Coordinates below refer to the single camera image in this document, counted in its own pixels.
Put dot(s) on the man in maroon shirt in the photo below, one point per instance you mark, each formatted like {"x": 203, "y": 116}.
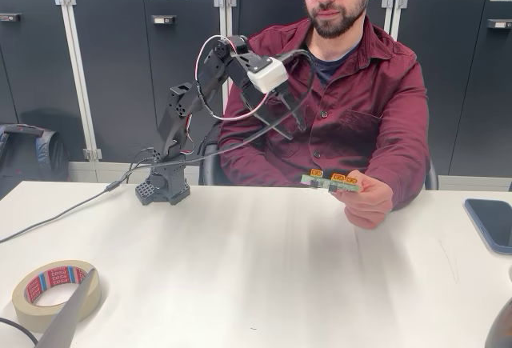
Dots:
{"x": 352, "y": 84}

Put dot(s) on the beige masking tape roll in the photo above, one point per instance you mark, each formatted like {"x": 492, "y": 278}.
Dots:
{"x": 28, "y": 308}

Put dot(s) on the dark cabinet with team label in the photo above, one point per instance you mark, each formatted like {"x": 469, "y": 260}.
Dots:
{"x": 112, "y": 64}

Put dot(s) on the dark rounded object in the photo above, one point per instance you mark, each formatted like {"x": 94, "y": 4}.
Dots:
{"x": 502, "y": 328}

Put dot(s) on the green circuit board orange connectors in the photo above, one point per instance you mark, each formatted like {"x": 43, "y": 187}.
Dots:
{"x": 324, "y": 182}

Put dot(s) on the man's right forearm maroon sleeve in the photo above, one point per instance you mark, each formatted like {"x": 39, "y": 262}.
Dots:
{"x": 256, "y": 164}

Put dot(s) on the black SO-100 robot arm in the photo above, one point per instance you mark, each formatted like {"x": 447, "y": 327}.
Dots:
{"x": 176, "y": 124}

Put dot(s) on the dark grey backpack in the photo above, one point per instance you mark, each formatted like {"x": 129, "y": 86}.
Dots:
{"x": 36, "y": 156}

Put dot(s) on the man's left forearm maroon sleeve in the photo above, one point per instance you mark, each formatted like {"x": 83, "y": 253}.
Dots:
{"x": 404, "y": 168}

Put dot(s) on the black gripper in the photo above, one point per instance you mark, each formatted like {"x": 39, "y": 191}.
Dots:
{"x": 256, "y": 100}

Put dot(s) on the white box camera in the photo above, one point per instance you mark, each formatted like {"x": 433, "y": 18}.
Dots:
{"x": 267, "y": 76}

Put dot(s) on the man's left hand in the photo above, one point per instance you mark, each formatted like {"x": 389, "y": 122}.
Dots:
{"x": 370, "y": 204}

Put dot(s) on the dark blue smartphone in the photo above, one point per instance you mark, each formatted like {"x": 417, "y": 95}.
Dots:
{"x": 490, "y": 222}

